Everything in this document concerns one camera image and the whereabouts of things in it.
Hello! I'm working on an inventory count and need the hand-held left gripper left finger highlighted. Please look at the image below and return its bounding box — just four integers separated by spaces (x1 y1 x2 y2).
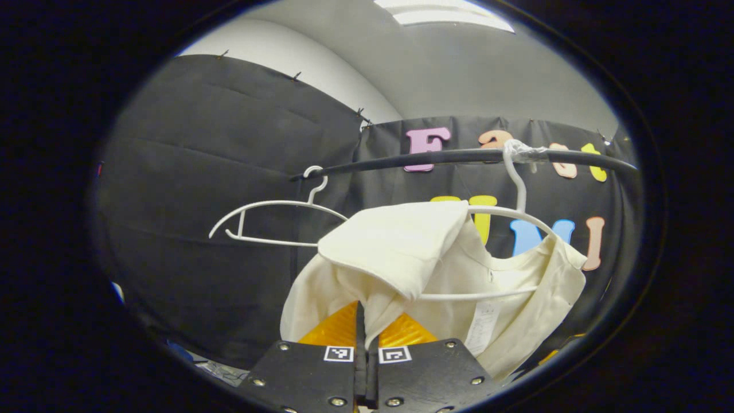
238 301 368 413

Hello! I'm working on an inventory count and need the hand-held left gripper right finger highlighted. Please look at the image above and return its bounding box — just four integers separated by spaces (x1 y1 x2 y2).
367 313 505 413

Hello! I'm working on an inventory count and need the black backdrop cloth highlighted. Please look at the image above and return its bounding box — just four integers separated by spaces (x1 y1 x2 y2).
95 54 641 371

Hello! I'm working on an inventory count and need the black metal clothes rack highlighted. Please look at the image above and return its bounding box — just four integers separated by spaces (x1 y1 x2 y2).
288 147 640 285

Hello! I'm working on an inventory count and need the cream collared shirt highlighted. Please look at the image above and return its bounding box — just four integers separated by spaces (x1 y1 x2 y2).
280 201 588 382

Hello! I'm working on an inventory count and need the clear plastic bag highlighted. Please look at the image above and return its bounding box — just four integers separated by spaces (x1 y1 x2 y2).
197 359 248 387

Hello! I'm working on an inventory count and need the white plastic clothes hanger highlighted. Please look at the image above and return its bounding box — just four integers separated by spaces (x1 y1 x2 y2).
420 139 561 302
208 165 349 248

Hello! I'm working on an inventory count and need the long ceiling light panel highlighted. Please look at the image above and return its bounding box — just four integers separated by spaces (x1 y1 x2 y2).
373 0 516 34

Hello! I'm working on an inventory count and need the blue object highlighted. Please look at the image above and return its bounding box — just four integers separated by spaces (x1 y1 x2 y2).
166 338 194 363

